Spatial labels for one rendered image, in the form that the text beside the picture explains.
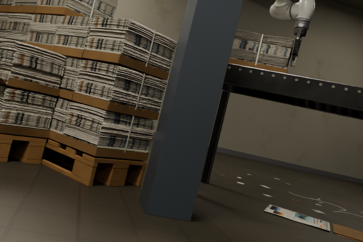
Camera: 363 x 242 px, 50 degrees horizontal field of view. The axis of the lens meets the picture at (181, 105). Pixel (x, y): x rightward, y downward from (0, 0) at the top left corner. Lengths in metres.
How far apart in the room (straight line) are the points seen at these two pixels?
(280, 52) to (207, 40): 0.84
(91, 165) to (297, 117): 5.20
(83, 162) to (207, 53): 0.81
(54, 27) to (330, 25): 5.48
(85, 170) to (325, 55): 5.63
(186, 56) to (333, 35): 5.66
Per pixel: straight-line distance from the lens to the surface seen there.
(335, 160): 7.26
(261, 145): 6.51
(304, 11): 2.57
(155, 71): 2.09
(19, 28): 2.73
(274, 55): 2.43
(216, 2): 1.72
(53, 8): 2.48
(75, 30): 2.23
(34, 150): 2.21
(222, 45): 1.70
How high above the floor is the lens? 0.44
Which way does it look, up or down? 1 degrees up
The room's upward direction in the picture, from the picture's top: 14 degrees clockwise
